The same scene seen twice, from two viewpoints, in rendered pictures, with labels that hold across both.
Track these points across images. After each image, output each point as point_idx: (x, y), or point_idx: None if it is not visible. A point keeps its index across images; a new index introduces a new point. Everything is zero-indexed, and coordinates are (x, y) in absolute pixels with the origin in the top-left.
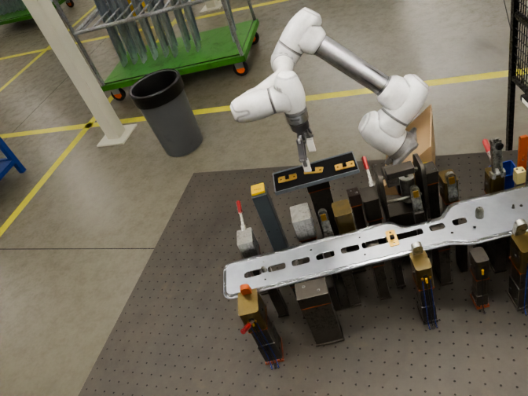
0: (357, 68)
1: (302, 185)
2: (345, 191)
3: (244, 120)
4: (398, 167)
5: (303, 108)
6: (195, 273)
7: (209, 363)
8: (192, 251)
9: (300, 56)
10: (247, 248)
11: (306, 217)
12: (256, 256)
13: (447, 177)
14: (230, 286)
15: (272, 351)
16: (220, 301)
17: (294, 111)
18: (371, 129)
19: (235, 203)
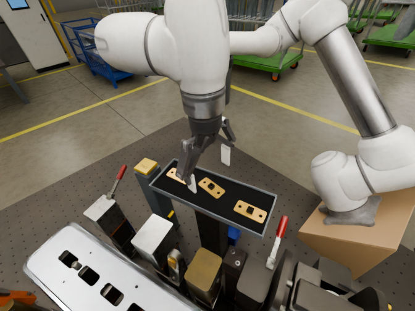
0: (360, 91)
1: (180, 200)
2: None
3: (107, 62)
4: (328, 306)
5: (209, 92)
6: (110, 189)
7: (26, 288)
8: (126, 171)
9: (294, 41)
10: (93, 222)
11: (149, 248)
12: (94, 238)
13: None
14: (39, 255)
15: None
16: (96, 230)
17: (186, 88)
18: (325, 172)
19: None
